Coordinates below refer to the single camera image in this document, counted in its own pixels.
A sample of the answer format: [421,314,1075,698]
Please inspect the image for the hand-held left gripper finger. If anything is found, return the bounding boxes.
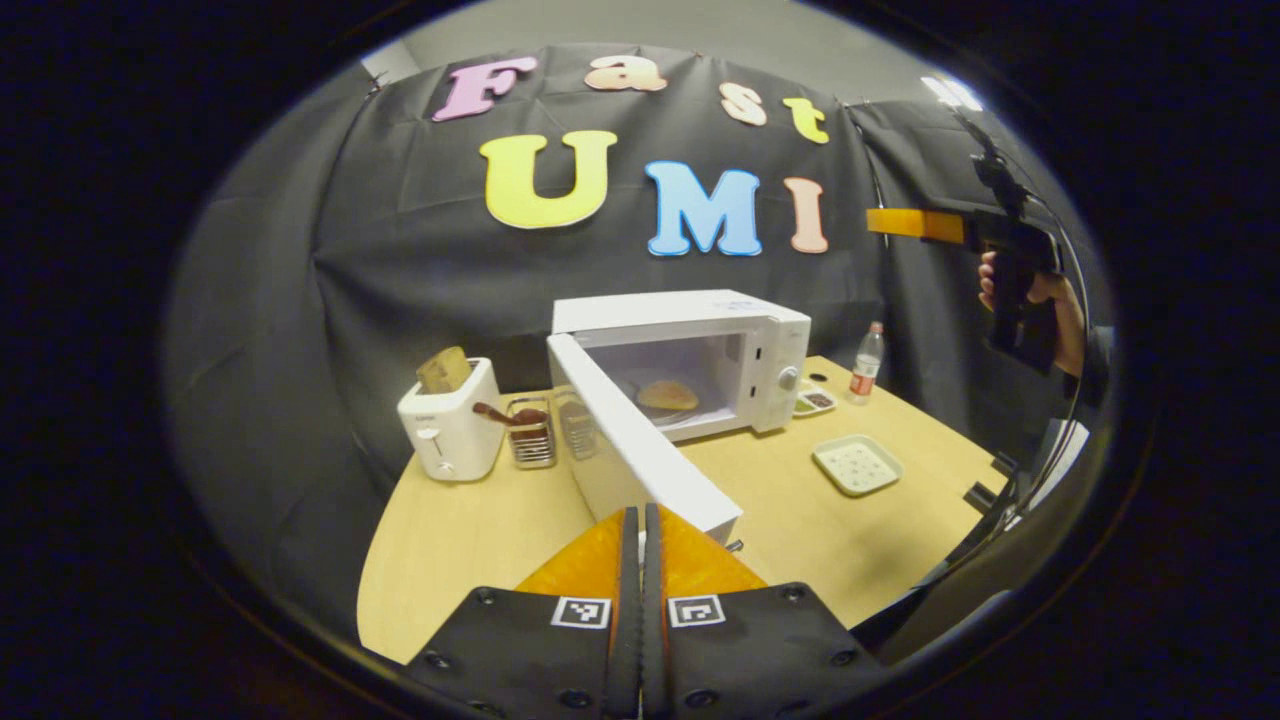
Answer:
[643,503,886,719]
[405,505,641,719]

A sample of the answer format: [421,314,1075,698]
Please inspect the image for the sesame bread bun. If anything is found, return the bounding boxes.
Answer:
[637,379,701,412]

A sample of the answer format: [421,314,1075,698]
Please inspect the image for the white microwave oven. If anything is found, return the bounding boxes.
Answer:
[546,289,813,554]

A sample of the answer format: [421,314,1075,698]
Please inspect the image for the small ceiling light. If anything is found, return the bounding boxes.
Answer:
[920,72,986,113]

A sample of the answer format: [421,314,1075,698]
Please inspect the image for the clear water bottle red label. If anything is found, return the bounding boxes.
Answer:
[849,321,886,405]

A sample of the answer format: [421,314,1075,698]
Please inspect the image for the glass utensil holder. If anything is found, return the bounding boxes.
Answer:
[505,395,558,470]

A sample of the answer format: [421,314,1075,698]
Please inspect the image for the white cloth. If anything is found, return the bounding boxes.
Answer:
[1020,420,1091,513]

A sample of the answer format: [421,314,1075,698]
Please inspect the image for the brown spoon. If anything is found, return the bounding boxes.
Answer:
[473,401,549,428]

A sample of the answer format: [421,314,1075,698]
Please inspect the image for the pale green square plate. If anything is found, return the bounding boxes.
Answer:
[811,433,904,498]

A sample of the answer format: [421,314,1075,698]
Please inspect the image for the white toaster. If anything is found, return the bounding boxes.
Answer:
[397,357,506,483]

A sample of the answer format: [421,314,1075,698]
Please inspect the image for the toast slice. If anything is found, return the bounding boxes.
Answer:
[416,346,473,394]

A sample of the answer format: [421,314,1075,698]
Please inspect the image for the thin black cable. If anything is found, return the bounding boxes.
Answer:
[880,200,1089,606]

